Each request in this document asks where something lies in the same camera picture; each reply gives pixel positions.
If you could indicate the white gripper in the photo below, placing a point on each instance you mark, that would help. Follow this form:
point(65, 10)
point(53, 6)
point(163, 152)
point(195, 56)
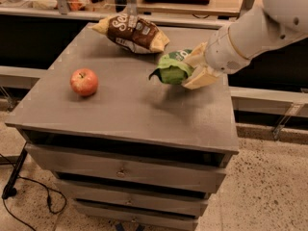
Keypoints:
point(222, 53)

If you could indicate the green rice chip bag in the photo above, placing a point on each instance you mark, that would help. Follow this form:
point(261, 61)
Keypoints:
point(172, 69)

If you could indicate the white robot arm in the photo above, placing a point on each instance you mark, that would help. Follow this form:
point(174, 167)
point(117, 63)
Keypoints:
point(268, 25)

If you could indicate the brown chip bag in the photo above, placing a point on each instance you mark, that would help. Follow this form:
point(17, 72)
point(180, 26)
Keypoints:
point(133, 33)

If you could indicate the grey drawer cabinet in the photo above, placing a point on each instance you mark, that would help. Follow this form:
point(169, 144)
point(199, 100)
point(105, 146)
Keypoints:
point(129, 114)

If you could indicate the red apple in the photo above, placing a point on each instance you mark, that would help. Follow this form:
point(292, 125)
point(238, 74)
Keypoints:
point(84, 82)

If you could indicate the top grey drawer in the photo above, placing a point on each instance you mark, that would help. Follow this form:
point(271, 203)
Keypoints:
point(121, 167)

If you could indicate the grey drawer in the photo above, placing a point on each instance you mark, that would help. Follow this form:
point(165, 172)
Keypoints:
point(133, 198)
point(121, 167)
point(136, 215)

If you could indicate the middle grey drawer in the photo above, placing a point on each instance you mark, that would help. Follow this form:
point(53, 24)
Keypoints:
point(133, 198)

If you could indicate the bottom grey drawer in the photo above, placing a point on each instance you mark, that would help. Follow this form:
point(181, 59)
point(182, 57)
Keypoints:
point(136, 215)

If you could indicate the black stand leg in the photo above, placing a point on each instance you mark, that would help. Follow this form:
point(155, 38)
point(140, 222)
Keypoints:
point(17, 163)

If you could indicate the clear floor bracket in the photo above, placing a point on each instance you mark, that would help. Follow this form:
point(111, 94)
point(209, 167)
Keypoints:
point(293, 110)

